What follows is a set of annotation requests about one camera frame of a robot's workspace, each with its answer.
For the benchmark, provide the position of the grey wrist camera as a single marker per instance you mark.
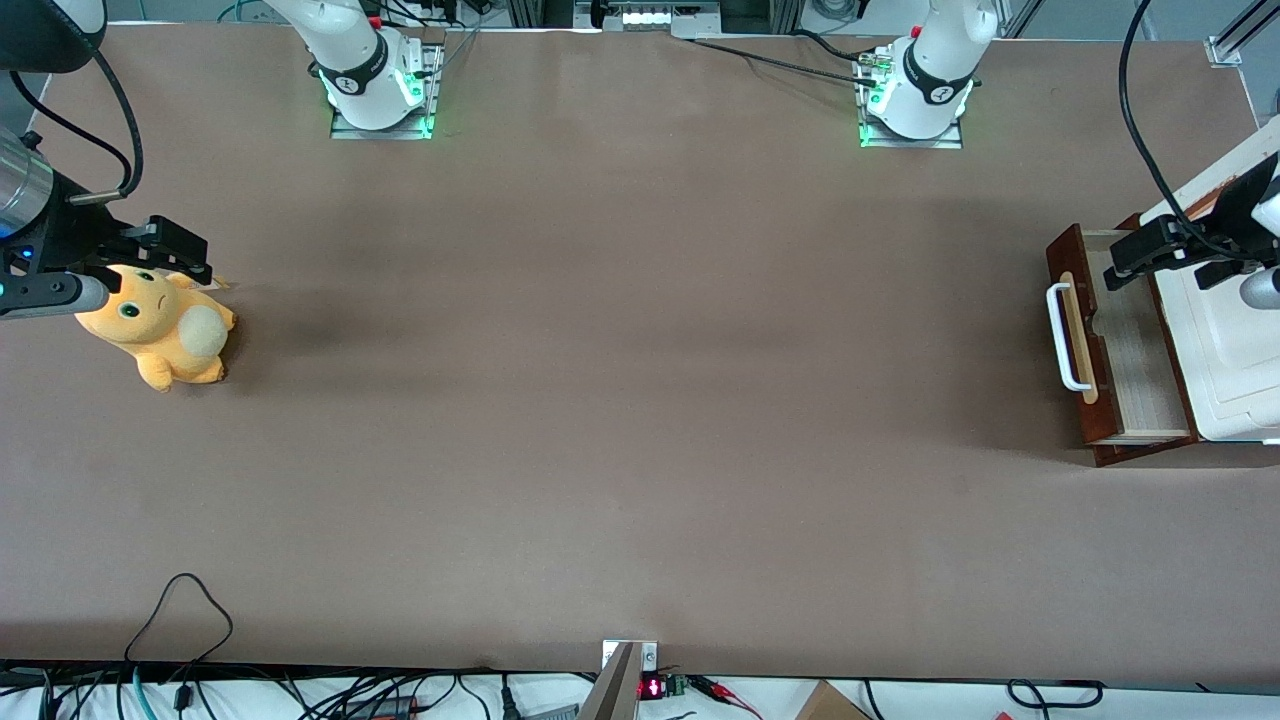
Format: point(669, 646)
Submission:
point(1262, 290)
point(50, 295)

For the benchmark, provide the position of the white cabinet top box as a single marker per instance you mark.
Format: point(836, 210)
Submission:
point(1240, 360)

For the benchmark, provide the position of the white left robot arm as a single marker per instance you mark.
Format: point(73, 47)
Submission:
point(930, 90)

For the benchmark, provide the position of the grey wedge post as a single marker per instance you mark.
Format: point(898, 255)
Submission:
point(612, 695)

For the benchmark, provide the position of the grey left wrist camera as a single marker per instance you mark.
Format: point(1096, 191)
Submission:
point(1262, 290)

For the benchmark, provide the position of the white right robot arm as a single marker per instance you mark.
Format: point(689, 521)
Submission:
point(355, 90)

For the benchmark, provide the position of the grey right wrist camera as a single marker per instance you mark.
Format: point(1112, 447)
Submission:
point(50, 295)

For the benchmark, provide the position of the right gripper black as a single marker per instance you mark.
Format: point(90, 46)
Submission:
point(72, 232)

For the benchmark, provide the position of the small metal edge bracket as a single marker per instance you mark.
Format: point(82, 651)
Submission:
point(650, 655)

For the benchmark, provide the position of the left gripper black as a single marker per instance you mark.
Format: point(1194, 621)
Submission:
point(1248, 205)

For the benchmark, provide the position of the orange plush toy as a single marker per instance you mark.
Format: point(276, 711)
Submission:
point(150, 330)

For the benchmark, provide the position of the red LED display module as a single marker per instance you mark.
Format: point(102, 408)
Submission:
point(652, 688)

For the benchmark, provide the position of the white power strip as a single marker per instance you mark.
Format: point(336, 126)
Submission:
point(650, 16)

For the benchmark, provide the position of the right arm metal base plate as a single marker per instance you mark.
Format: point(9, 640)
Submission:
point(435, 80)

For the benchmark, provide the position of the brown cardboard piece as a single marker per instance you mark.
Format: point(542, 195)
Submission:
point(825, 705)

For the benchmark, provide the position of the aluminium profile bracket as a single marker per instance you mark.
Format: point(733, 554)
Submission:
point(1222, 50)

